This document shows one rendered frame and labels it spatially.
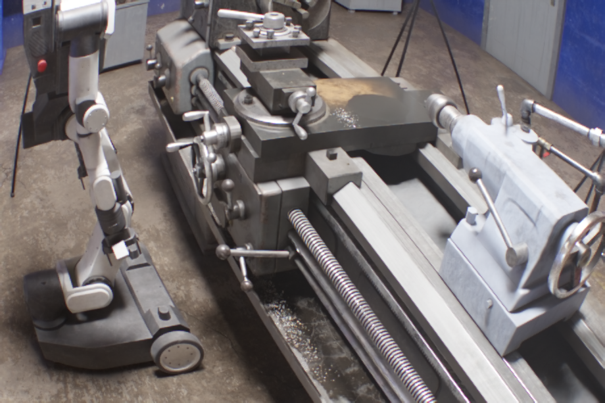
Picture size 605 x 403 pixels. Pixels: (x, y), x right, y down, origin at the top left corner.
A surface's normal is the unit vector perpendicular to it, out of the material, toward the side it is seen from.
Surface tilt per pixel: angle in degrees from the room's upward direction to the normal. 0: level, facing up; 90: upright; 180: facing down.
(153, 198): 0
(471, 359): 36
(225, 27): 90
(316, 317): 0
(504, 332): 90
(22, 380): 0
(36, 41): 90
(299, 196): 90
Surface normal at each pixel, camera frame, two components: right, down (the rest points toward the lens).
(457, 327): -0.48, -0.58
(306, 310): 0.07, -0.83
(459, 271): -0.92, 0.16
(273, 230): 0.39, 0.54
